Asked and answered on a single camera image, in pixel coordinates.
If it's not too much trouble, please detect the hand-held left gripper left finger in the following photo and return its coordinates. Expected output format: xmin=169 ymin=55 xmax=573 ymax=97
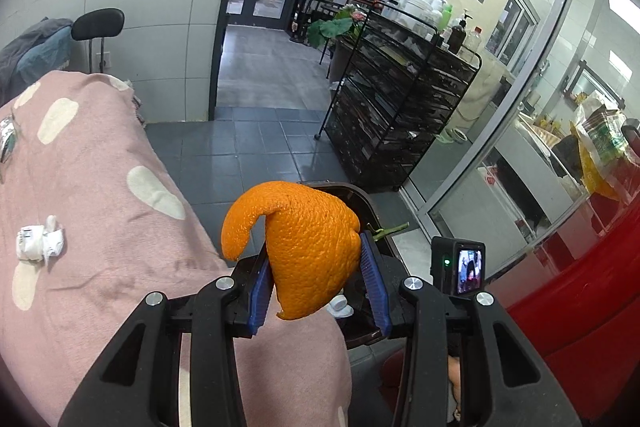
xmin=59 ymin=247 xmax=274 ymax=427

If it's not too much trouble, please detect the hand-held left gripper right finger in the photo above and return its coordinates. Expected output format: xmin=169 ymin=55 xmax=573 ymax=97
xmin=359 ymin=229 xmax=583 ymax=427

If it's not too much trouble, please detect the orange peel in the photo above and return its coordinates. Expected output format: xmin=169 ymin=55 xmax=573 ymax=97
xmin=221 ymin=181 xmax=362 ymax=321

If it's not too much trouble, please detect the dark brown trash bin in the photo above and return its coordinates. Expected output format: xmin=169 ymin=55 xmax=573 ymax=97
xmin=232 ymin=180 xmax=418 ymax=350

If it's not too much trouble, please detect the white bottle cap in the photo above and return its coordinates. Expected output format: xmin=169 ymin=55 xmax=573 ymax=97
xmin=327 ymin=296 xmax=354 ymax=319

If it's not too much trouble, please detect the green stem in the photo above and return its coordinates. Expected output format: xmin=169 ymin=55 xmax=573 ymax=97
xmin=367 ymin=222 xmax=411 ymax=241

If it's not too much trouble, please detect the pink spotted blanket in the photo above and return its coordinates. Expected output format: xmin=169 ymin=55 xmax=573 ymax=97
xmin=0 ymin=71 xmax=354 ymax=427

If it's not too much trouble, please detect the yellow and green bag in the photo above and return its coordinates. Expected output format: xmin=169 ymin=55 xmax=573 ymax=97
xmin=570 ymin=104 xmax=632 ymax=200

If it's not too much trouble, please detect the clear bottle with red cap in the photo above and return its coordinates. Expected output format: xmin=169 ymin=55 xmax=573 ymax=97
xmin=465 ymin=26 xmax=484 ymax=58

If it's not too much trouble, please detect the white crumpled wrapper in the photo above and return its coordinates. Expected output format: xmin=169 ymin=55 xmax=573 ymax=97
xmin=15 ymin=215 xmax=67 ymax=264

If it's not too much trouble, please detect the dark pump bottle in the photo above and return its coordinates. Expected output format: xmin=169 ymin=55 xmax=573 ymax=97
xmin=447 ymin=9 xmax=474 ymax=54

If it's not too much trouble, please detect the white pump bottle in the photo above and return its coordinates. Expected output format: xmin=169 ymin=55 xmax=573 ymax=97
xmin=425 ymin=0 xmax=449 ymax=30

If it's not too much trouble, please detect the green leafy plant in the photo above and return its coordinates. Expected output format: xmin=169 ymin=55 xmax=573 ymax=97
xmin=307 ymin=7 xmax=366 ymax=50

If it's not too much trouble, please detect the black metal table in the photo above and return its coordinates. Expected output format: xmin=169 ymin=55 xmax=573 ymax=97
xmin=292 ymin=0 xmax=387 ymax=44

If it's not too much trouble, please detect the silver foil wrapper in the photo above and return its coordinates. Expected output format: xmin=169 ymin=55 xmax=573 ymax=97
xmin=0 ymin=117 xmax=21 ymax=184

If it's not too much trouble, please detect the black chair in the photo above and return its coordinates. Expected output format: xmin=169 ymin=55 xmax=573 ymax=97
xmin=71 ymin=8 xmax=125 ymax=76

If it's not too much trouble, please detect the black wire rack trolley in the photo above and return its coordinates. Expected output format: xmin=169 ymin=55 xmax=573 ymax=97
xmin=315 ymin=4 xmax=483 ymax=194

